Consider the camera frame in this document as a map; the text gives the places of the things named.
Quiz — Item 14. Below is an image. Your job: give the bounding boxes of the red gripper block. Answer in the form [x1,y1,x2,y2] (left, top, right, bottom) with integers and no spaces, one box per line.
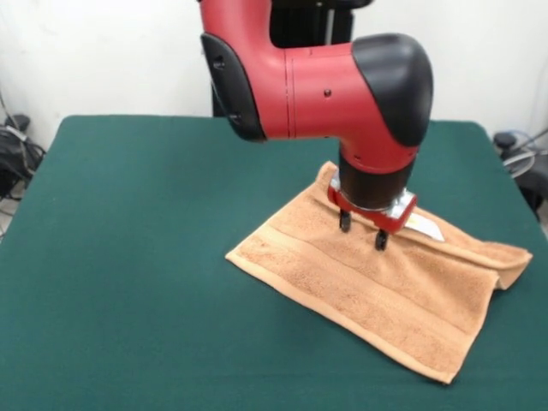
[327,177,419,252]

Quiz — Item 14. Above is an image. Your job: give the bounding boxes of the tan terry towel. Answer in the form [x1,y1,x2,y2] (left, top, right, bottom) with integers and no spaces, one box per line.
[224,160,533,385]

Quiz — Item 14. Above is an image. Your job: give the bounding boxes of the dark green table cloth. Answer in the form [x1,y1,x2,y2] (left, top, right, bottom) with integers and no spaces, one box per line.
[0,114,548,411]

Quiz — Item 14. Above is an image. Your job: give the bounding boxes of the black equipment bundle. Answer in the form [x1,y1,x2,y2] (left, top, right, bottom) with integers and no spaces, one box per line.
[0,127,47,200]

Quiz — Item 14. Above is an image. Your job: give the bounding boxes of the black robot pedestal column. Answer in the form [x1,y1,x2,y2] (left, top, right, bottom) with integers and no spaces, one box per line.
[200,0,372,119]

